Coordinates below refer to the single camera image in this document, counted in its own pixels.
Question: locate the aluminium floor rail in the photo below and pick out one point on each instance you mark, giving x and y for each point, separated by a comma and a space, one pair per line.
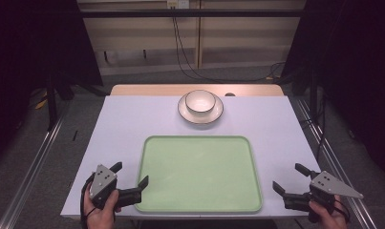
31, 171
327, 140

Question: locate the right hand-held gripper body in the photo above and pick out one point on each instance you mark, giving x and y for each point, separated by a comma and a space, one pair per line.
327, 186

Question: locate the dark curtain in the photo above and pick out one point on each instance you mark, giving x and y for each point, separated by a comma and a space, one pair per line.
359, 63
27, 47

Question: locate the white plate with dark rim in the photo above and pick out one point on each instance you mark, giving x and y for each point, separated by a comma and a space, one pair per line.
199, 117

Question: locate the wooden table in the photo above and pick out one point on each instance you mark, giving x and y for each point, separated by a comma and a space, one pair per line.
148, 90

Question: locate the person's right hand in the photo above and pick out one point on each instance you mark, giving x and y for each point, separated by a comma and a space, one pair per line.
333, 221

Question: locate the white wall socket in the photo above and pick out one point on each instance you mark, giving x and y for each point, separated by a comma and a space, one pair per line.
178, 3

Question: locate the wooden wall post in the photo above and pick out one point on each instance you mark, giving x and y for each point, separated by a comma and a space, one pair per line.
199, 38

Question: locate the white table cover sheet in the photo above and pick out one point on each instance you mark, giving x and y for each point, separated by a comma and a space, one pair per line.
123, 127

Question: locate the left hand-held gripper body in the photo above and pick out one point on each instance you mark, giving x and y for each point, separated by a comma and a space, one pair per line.
101, 183

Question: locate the black horizontal frame bar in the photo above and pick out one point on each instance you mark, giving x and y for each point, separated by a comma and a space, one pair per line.
132, 13

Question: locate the light green tray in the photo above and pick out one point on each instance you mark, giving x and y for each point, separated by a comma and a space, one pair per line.
199, 175

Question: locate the black metal stand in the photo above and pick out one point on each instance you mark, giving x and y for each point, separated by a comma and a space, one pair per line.
52, 105
313, 92

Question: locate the person's left hand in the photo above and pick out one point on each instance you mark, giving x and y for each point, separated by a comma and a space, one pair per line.
101, 218

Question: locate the white bowl with dark rim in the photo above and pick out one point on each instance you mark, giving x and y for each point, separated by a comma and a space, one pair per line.
200, 102

